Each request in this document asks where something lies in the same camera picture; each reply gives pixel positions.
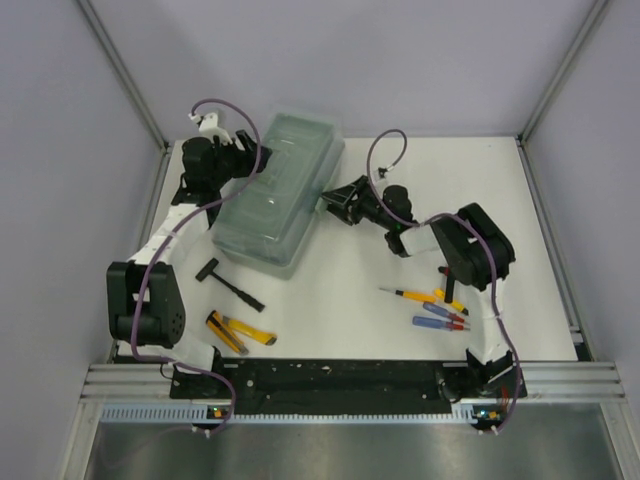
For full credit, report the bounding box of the blue screwdriver upper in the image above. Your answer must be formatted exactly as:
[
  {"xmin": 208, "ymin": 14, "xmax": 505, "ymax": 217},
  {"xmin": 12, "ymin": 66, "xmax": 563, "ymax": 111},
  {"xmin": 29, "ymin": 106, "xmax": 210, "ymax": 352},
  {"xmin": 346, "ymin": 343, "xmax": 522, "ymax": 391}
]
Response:
[{"xmin": 423, "ymin": 302, "xmax": 466, "ymax": 324}]

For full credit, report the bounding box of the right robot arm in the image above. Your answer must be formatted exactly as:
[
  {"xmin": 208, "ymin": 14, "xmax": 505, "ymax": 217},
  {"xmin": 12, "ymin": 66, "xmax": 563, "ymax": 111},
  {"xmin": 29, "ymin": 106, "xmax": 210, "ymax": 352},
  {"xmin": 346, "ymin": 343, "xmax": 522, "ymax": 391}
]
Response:
[{"xmin": 321, "ymin": 176, "xmax": 523, "ymax": 398}]

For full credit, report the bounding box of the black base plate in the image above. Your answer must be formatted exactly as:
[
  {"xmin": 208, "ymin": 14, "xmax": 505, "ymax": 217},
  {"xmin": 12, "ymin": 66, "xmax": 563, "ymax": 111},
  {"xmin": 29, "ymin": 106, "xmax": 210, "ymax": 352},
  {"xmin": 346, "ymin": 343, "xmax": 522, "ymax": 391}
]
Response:
[{"xmin": 169, "ymin": 357, "xmax": 531, "ymax": 416}]

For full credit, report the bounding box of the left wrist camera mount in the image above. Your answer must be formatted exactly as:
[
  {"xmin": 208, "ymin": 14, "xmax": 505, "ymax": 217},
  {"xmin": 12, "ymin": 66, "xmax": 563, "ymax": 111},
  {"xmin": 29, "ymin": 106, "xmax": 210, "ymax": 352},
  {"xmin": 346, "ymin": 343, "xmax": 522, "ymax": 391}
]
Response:
[{"xmin": 189, "ymin": 110, "xmax": 232, "ymax": 145}]

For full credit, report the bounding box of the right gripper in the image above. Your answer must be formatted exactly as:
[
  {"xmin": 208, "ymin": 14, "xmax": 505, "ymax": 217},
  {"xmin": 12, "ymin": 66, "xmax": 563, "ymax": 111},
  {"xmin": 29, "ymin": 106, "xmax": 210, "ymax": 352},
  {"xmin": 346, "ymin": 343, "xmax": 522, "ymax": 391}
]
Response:
[{"xmin": 320, "ymin": 176, "xmax": 393, "ymax": 231}]

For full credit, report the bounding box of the small black handled hammer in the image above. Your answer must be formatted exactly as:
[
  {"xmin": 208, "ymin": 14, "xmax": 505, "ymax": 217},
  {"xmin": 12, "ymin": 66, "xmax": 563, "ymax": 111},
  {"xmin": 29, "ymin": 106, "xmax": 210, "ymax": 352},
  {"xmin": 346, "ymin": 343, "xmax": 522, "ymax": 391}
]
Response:
[{"xmin": 444, "ymin": 273, "xmax": 456, "ymax": 304}]

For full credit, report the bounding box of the orange handled screwdriver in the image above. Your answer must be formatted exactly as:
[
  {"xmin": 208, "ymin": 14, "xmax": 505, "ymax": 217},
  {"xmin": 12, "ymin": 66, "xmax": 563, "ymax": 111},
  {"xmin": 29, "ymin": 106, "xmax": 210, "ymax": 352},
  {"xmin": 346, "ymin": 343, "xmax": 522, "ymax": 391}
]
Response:
[{"xmin": 380, "ymin": 287, "xmax": 437, "ymax": 303}]

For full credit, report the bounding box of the blue screwdriver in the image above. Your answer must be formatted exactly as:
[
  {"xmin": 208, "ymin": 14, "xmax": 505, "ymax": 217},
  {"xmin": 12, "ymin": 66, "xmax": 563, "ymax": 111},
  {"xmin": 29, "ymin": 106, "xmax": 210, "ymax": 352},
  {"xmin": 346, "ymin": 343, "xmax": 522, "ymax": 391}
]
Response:
[
  {"xmin": 412, "ymin": 315, "xmax": 470, "ymax": 331},
  {"xmin": 423, "ymin": 302, "xmax": 466, "ymax": 324}
]

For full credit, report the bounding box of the black rubber mallet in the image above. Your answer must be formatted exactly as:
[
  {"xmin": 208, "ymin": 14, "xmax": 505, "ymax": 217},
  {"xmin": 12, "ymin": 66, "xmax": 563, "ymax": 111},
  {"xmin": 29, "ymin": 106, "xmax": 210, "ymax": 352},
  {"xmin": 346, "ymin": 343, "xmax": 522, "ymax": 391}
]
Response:
[{"xmin": 195, "ymin": 258, "xmax": 266, "ymax": 313}]

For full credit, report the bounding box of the yellow black utility knife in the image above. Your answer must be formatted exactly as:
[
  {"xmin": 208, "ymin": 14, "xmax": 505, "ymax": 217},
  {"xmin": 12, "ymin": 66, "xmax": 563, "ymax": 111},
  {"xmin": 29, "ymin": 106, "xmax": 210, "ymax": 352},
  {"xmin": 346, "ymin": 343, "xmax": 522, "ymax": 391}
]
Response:
[{"xmin": 205, "ymin": 310, "xmax": 249, "ymax": 356}]

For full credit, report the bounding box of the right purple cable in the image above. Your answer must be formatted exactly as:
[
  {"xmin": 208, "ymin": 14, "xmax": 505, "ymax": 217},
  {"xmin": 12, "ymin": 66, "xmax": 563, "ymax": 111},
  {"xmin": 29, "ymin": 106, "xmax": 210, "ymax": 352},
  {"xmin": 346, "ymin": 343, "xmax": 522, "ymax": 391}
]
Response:
[{"xmin": 367, "ymin": 129, "xmax": 524, "ymax": 434}]

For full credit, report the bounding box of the green toolbox with clear lid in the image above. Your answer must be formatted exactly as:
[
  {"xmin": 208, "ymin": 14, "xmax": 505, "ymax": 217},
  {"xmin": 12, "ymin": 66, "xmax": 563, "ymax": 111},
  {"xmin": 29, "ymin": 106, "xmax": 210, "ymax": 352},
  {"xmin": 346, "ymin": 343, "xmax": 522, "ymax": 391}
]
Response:
[{"xmin": 212, "ymin": 112, "xmax": 345, "ymax": 280}]

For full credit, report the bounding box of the yellow handled screwdriver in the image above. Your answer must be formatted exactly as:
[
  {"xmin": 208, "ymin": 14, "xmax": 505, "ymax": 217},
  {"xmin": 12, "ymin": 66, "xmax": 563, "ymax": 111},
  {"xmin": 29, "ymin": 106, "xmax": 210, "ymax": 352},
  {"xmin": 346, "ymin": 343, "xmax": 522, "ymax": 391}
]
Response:
[{"xmin": 433, "ymin": 288, "xmax": 469, "ymax": 316}]

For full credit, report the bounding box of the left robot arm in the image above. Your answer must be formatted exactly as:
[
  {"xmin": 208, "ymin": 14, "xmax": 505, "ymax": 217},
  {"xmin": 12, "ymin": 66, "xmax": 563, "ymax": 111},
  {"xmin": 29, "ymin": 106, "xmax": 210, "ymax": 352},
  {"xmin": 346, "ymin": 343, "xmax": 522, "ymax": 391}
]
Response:
[{"xmin": 106, "ymin": 130, "xmax": 271, "ymax": 397}]

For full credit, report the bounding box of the aluminium frame rail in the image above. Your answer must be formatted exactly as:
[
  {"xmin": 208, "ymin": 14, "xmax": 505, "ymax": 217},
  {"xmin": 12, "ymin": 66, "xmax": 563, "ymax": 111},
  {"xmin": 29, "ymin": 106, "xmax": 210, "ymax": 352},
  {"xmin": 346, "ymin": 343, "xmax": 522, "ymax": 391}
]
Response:
[{"xmin": 81, "ymin": 362, "xmax": 626, "ymax": 403}]

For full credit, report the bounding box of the white cable duct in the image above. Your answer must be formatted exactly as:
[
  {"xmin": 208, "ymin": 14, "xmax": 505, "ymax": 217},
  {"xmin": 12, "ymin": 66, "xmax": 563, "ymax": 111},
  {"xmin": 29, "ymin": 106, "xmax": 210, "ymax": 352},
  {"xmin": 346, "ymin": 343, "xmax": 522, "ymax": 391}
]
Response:
[{"xmin": 101, "ymin": 404, "xmax": 498, "ymax": 425}]

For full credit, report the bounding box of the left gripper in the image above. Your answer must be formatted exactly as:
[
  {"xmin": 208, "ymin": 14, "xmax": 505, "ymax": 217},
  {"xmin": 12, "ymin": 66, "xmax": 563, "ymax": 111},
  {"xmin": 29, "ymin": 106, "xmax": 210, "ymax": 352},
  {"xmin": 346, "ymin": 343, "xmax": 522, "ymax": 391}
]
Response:
[{"xmin": 214, "ymin": 136, "xmax": 276, "ymax": 192}]

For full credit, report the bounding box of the blue screwdriver lower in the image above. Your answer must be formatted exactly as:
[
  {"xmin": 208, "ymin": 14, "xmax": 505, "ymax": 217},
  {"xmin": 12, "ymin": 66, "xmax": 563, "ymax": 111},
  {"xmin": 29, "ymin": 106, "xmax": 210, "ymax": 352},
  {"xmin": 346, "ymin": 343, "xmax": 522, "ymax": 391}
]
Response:
[{"xmin": 412, "ymin": 315, "xmax": 470, "ymax": 331}]

